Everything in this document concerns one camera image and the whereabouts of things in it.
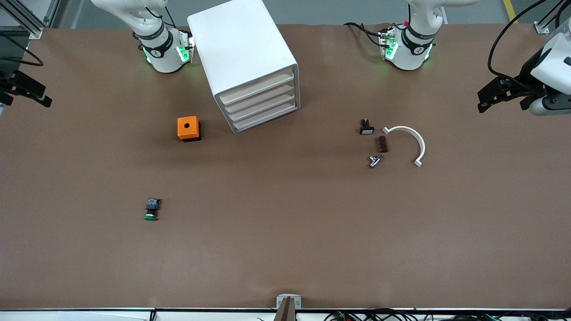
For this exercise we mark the brown table cover sheet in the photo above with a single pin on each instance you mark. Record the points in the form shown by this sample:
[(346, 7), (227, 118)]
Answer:
[(285, 223)]

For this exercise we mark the white half-round pipe clamp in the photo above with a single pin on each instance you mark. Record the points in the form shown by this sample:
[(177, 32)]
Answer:
[(423, 147)]

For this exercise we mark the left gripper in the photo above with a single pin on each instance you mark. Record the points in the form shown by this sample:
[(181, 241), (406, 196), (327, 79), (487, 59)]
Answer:
[(525, 73)]

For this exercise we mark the chrome angle valve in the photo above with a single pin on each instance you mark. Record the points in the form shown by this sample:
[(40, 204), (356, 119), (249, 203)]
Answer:
[(374, 162)]

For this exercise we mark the green push button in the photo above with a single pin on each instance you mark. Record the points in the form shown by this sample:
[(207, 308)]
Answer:
[(152, 205)]

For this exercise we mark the brown cylindrical capacitor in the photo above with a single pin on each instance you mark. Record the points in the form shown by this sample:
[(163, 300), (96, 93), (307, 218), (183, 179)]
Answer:
[(382, 144)]

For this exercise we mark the aluminium frame post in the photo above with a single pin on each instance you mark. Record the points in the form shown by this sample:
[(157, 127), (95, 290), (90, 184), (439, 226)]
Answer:
[(31, 22), (542, 28)]

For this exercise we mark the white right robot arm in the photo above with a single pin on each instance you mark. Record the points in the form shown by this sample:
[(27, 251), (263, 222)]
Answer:
[(163, 58)]

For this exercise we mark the black square white-faced button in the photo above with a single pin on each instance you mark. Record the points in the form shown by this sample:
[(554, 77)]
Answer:
[(366, 129)]

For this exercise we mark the cream plastic drawer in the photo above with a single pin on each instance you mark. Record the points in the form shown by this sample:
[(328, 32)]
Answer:
[(256, 88), (261, 108), (264, 118), (258, 98)]

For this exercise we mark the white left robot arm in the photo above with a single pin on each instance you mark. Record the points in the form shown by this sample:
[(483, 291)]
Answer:
[(408, 53)]

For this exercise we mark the orange button enclosure box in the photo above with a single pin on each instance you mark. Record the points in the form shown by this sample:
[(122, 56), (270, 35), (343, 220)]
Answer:
[(187, 127)]

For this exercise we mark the white drawer cabinet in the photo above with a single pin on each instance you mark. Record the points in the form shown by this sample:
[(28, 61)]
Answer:
[(241, 44)]

